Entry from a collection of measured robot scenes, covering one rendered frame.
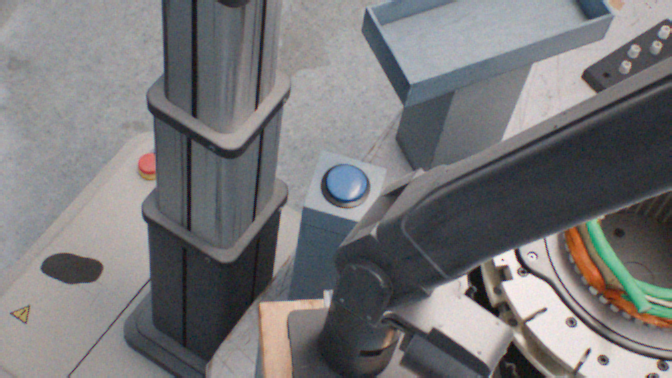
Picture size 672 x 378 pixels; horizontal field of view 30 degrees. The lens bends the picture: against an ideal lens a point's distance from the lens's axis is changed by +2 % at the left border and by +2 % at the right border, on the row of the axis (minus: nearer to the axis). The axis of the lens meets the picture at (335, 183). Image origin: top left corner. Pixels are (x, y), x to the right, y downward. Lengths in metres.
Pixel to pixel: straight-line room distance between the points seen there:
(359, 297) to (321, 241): 0.47
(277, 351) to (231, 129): 0.35
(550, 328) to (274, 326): 0.25
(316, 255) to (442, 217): 0.58
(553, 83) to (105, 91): 1.13
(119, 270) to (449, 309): 1.26
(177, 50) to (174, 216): 0.35
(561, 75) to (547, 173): 1.02
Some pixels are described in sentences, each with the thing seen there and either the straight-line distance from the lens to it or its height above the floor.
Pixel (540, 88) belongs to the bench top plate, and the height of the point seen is 0.78.
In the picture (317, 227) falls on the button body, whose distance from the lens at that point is 1.27.
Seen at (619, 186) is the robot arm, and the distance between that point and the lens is 0.67.
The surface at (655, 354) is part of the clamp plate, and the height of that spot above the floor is 1.10.
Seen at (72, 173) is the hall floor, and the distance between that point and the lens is 2.47.
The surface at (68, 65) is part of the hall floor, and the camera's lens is 2.60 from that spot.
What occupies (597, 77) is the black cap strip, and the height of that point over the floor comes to 0.80.
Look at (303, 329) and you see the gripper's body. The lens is 0.97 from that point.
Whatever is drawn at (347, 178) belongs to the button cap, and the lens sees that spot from 1.25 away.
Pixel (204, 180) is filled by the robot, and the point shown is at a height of 0.82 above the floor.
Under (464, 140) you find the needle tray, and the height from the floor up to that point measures 0.87.
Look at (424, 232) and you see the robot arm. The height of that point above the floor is 1.45.
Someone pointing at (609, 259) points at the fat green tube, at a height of 1.15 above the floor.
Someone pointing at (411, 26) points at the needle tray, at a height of 1.02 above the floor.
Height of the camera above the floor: 2.11
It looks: 59 degrees down
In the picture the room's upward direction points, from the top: 11 degrees clockwise
